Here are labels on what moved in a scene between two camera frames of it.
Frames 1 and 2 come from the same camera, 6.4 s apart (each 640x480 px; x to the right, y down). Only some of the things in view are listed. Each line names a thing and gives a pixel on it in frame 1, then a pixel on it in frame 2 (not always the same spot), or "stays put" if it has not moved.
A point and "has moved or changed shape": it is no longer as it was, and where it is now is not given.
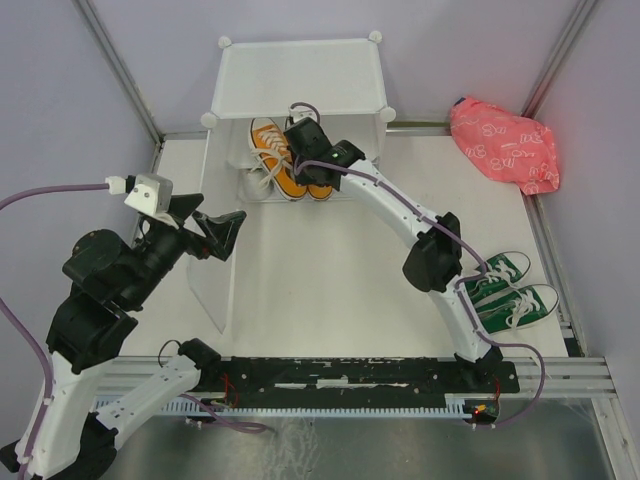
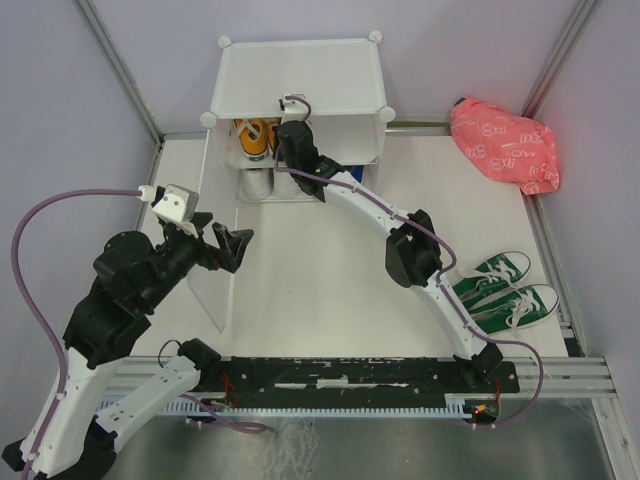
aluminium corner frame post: (558, 57) stays put
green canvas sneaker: (501, 271) stays put
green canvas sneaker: (527, 305) stays put
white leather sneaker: (254, 184) stays put
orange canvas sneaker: (275, 155) has moved or changed shape
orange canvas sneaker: (319, 192) has moved or changed shape
